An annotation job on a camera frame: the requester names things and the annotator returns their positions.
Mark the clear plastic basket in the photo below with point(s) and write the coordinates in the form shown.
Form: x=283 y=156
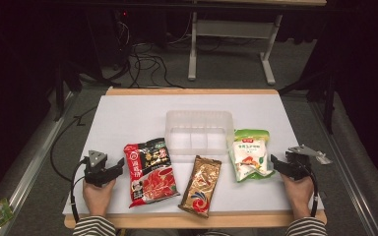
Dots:
x=198 y=131

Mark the black metal stand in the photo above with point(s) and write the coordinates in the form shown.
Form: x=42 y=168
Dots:
x=60 y=91
x=329 y=98

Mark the red and black food packet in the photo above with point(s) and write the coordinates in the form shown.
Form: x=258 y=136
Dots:
x=151 y=173

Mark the person's right hand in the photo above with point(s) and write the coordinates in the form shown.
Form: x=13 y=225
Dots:
x=298 y=196

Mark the white metal desk frame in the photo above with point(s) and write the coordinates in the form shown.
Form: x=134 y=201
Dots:
x=233 y=29

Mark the aluminium rail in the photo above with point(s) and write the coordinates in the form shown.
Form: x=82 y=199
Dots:
x=29 y=170
x=344 y=170

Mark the white and green food packet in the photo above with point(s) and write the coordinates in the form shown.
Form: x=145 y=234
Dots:
x=251 y=157

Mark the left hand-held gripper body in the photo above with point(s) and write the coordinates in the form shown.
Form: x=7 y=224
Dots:
x=97 y=170

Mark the person's left hand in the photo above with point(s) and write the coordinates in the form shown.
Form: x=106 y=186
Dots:
x=97 y=196

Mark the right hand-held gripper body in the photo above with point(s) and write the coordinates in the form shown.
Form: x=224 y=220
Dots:
x=300 y=162

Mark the gold foil packet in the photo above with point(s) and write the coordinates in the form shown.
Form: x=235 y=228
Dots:
x=201 y=187

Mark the small white wrapper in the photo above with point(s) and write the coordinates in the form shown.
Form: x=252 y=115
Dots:
x=324 y=160

